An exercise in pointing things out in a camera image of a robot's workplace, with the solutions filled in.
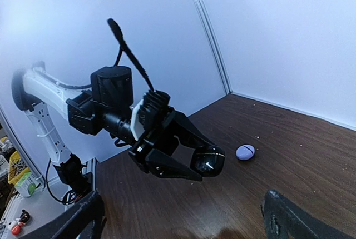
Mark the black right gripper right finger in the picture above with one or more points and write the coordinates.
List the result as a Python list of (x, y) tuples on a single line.
[(284, 219)]

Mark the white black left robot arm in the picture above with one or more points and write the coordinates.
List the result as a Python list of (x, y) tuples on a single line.
[(105, 104)]

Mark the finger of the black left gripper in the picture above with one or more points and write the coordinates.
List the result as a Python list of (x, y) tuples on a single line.
[(183, 131), (164, 166)]

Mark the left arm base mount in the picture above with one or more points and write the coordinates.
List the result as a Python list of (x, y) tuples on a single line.
[(82, 182)]

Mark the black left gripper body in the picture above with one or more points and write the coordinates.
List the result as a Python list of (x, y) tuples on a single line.
[(157, 138)]

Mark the black earbud charging case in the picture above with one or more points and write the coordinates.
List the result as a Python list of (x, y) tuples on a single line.
[(208, 161)]

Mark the red white item on bench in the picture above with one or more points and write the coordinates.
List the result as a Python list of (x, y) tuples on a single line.
[(15, 226)]

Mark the lilac earbud charging case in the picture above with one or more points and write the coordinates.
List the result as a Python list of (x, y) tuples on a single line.
[(245, 152)]

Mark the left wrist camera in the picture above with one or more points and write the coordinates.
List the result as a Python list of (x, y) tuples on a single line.
[(149, 112)]

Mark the yellow parts bin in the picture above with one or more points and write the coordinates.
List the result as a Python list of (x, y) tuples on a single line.
[(17, 168)]

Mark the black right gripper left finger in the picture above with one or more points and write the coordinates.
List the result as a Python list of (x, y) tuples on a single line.
[(85, 219)]

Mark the left controller circuit board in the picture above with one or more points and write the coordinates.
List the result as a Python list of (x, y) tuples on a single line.
[(71, 197)]

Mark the left aluminium corner post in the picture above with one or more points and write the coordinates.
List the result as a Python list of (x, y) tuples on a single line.
[(213, 44)]

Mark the green white carton box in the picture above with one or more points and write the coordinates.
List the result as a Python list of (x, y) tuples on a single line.
[(27, 184)]

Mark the black item on bench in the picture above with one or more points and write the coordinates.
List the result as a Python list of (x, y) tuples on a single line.
[(25, 216)]

